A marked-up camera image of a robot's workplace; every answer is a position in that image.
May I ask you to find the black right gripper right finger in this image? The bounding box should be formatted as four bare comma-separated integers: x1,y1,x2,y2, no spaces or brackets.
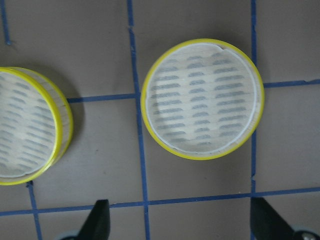
250,197,298,240

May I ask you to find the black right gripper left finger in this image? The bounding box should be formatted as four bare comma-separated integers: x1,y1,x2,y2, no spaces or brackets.
76,199,110,240

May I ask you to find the yellow steamer basket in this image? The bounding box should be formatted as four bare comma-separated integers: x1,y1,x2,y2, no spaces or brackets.
140,38,265,161
0,67,74,186

